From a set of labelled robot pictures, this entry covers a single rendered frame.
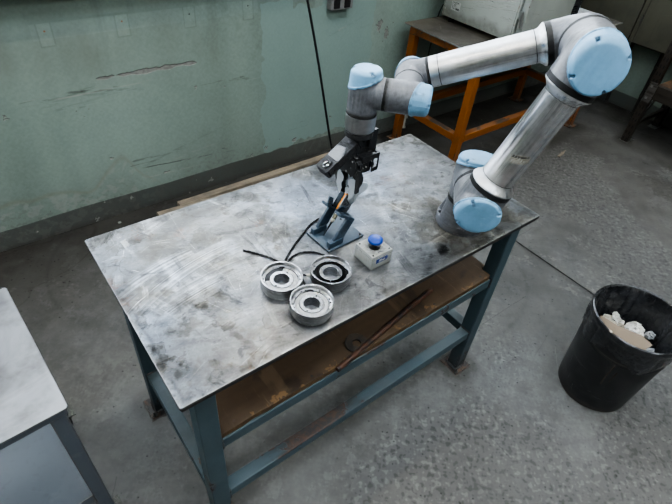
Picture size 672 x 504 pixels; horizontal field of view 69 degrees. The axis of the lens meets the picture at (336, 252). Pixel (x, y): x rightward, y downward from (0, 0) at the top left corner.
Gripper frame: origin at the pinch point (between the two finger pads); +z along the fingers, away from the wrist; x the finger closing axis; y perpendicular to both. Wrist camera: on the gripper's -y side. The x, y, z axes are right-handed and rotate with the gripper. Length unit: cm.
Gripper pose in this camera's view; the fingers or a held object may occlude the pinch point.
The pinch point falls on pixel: (345, 198)
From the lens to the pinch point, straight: 134.0
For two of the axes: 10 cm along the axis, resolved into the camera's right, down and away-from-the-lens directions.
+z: -0.8, 7.4, 6.6
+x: -6.4, -5.5, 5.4
